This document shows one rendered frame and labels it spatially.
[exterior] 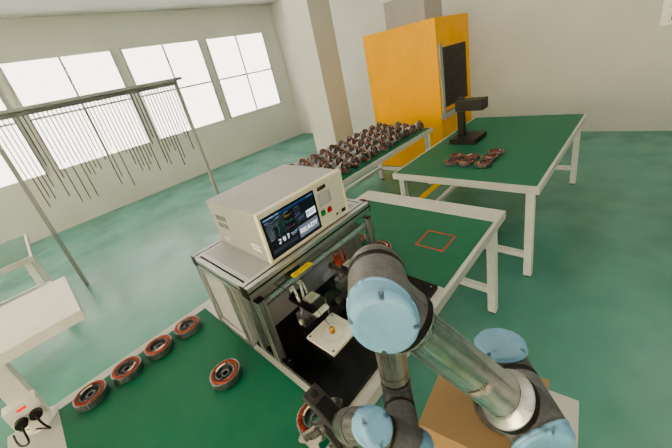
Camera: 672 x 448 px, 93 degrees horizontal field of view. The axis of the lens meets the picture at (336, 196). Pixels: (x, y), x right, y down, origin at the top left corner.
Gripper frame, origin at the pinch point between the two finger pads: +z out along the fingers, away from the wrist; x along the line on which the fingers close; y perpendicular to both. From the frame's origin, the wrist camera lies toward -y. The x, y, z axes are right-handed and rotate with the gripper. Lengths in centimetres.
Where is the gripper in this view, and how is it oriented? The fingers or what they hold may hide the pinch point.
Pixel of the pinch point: (314, 417)
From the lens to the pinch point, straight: 112.4
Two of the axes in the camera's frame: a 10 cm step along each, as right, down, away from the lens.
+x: 6.6, -4.2, 6.2
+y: 6.5, 7.4, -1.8
